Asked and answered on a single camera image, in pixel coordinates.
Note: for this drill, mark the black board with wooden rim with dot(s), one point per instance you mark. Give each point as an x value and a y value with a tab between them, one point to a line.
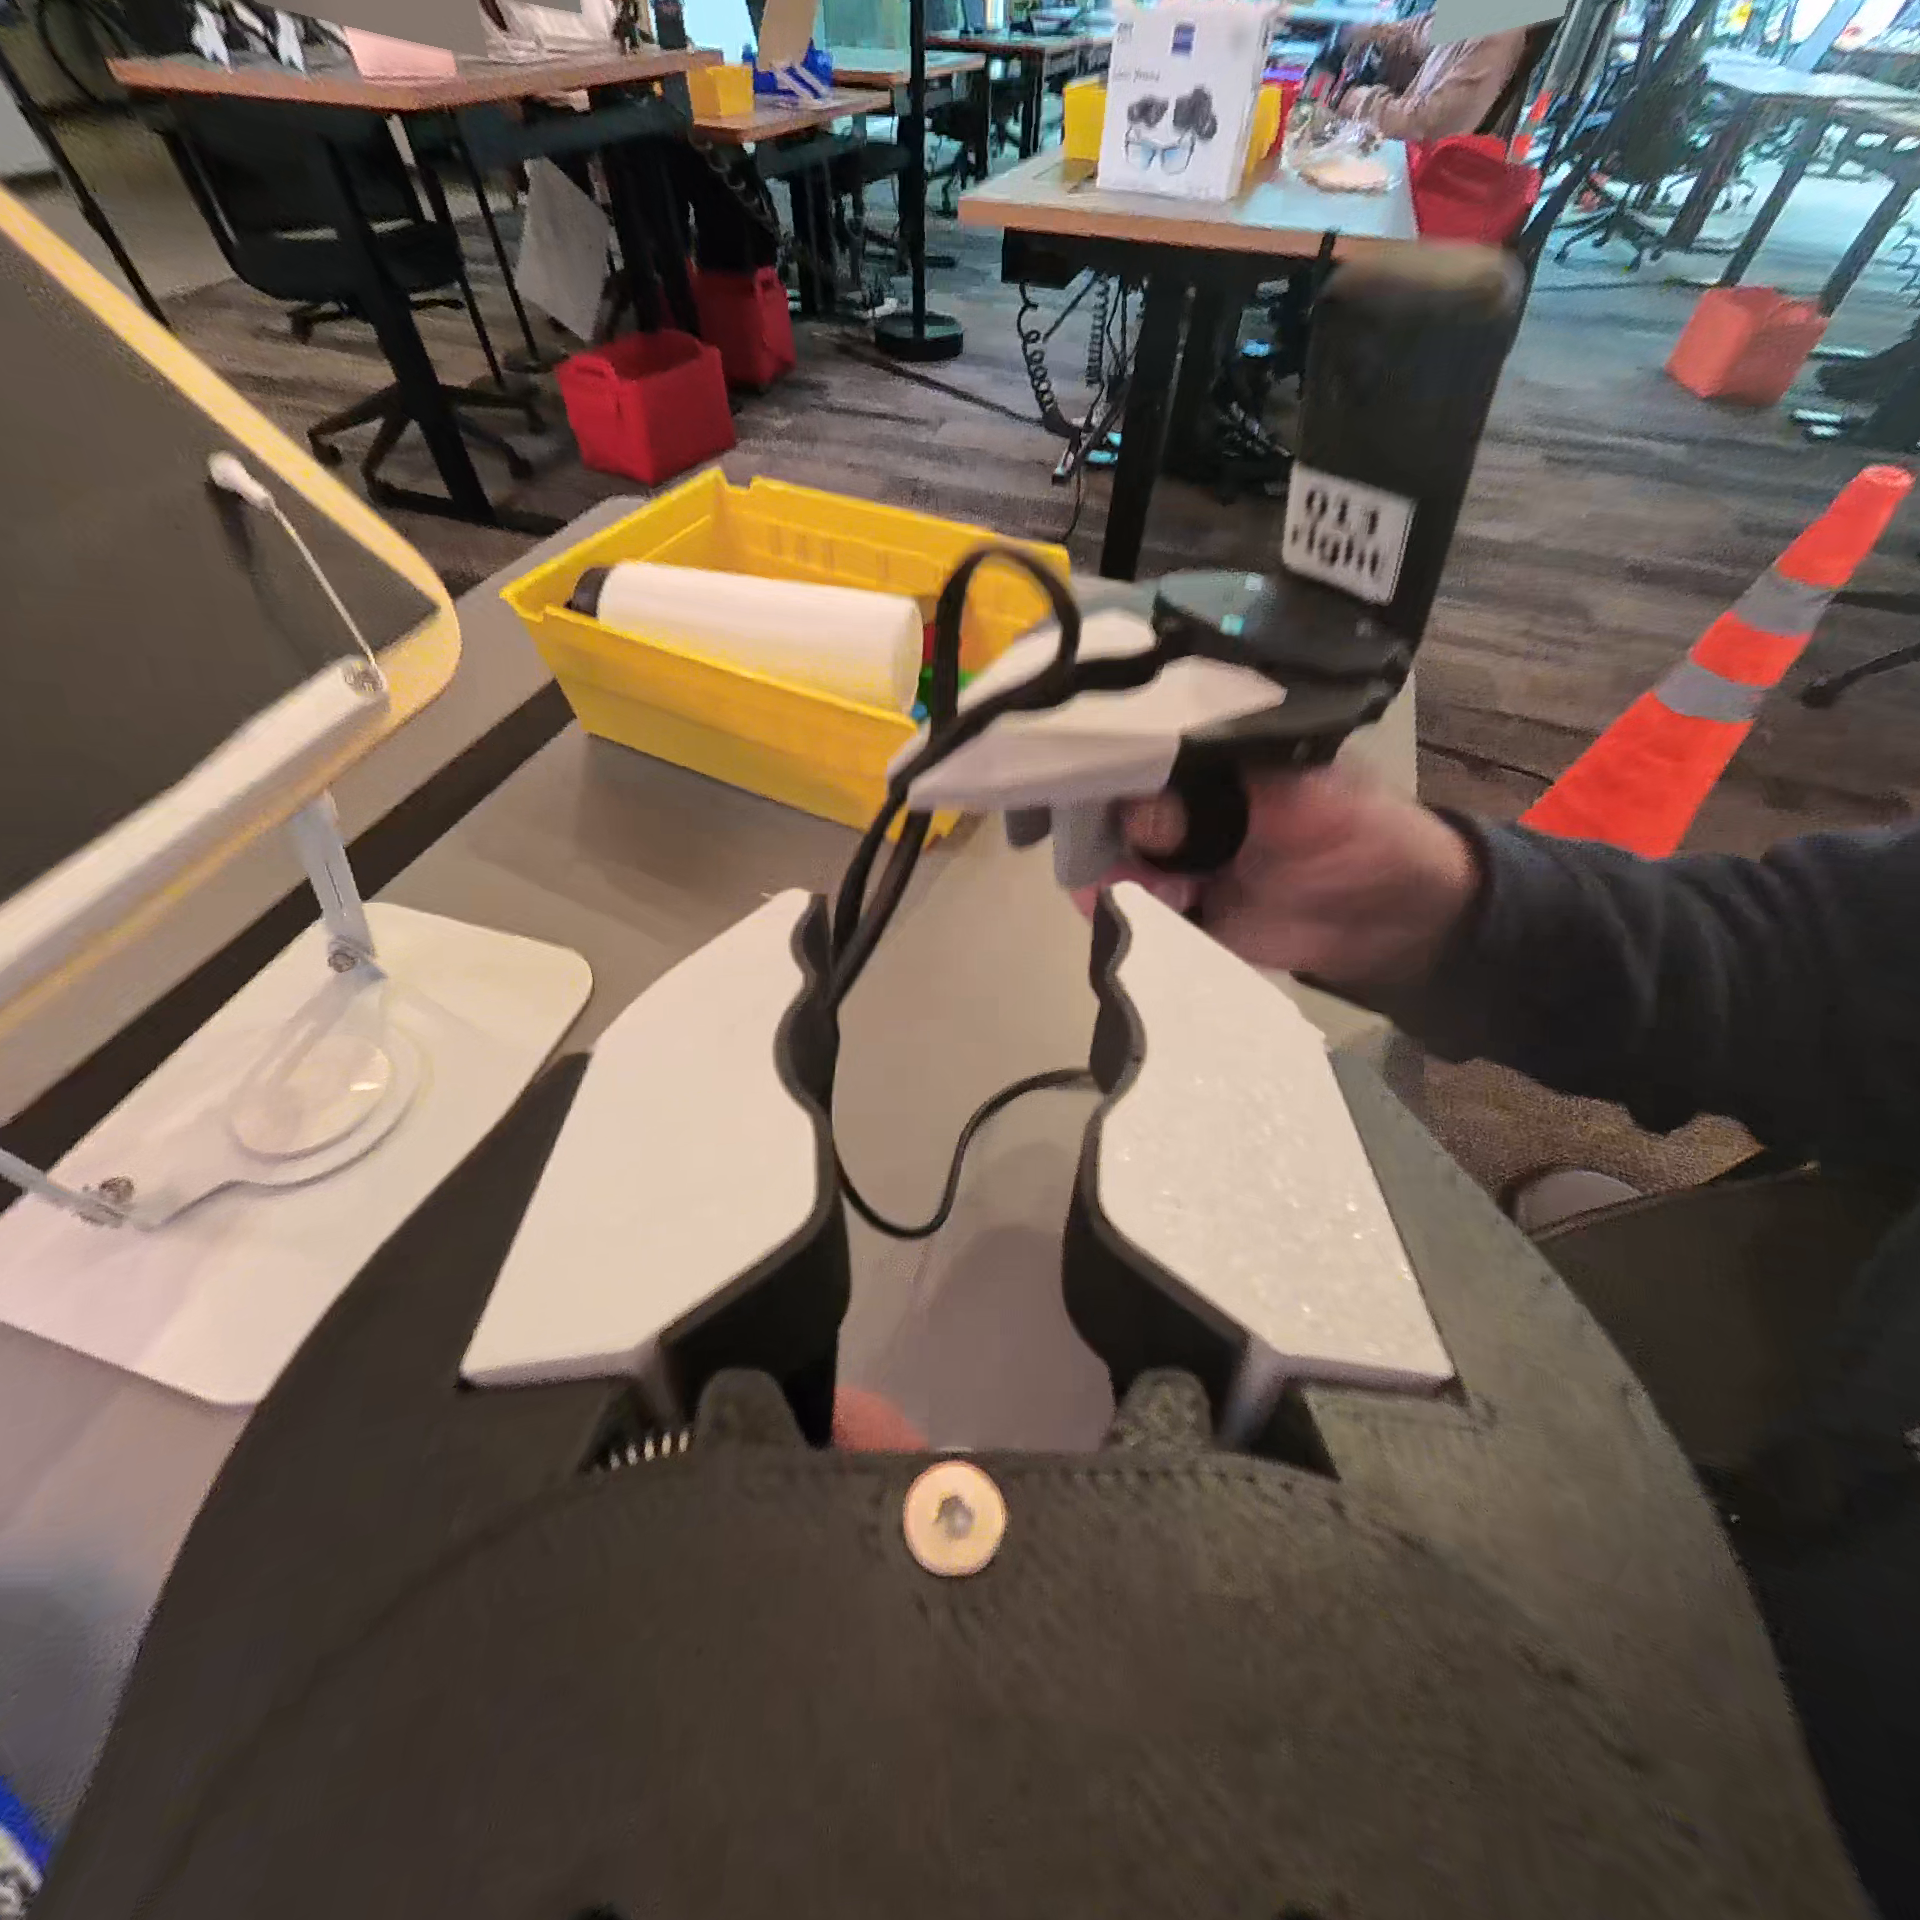
152	540

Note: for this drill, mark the yellow bin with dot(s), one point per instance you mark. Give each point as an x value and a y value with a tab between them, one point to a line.
720	737

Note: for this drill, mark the white printed box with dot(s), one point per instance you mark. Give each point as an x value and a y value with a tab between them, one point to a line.
1187	105

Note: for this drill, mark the white roll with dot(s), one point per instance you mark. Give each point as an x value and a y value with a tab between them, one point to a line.
751	632

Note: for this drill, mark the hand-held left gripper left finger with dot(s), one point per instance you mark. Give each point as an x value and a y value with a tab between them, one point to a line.
644	1200

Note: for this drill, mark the wooden table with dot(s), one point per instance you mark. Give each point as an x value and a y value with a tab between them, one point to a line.
1170	227

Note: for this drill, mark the long desk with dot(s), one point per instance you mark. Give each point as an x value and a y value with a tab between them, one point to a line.
361	84

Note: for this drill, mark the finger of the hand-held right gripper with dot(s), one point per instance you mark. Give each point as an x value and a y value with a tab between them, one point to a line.
1112	737
1066	653

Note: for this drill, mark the white stand base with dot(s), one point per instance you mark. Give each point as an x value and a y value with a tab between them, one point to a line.
451	1051

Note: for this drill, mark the orange bin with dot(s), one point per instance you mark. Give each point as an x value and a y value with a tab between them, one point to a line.
1746	345

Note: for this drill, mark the red bin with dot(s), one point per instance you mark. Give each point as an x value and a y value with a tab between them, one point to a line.
745	324
644	405

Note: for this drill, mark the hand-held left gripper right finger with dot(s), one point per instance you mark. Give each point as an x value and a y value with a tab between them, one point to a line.
1275	1200

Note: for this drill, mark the black office chair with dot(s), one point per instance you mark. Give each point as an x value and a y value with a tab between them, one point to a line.
299	240

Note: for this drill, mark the person's left hand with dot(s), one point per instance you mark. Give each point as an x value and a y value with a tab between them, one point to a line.
881	1422

